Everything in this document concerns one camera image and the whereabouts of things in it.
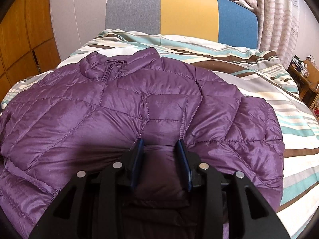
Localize wooden desk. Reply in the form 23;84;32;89
288;55;318;110

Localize purple quilted down jacket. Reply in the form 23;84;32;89
1;48;284;238

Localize wooden wardrobe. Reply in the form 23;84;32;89
1;0;61;98

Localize grey yellow blue headboard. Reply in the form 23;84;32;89
105;0;258;49

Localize striped bed duvet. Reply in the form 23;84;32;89
1;30;318;238

